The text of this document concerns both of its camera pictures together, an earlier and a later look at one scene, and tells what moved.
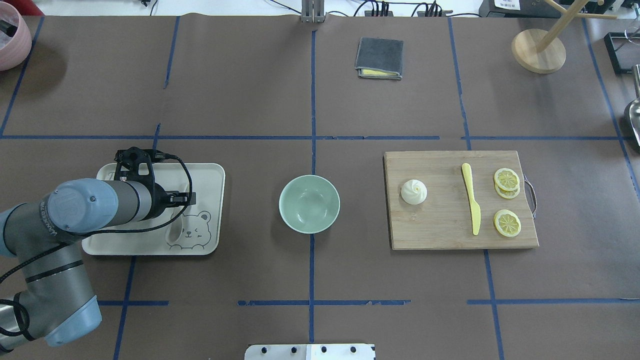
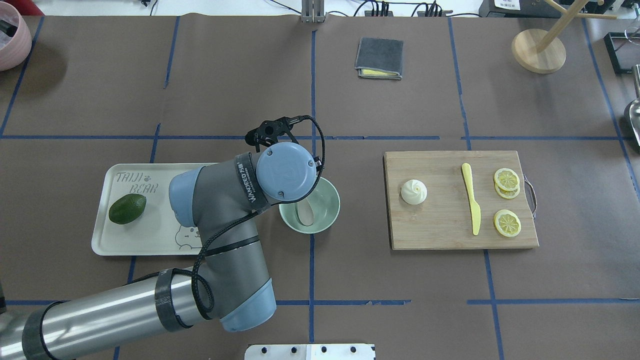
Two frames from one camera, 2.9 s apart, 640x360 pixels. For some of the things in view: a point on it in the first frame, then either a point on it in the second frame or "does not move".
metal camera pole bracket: x=313 y=11 does not move
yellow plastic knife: x=475 y=210 does not move
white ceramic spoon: x=174 y=230 -> x=305 y=212
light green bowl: x=309 y=204 does not move
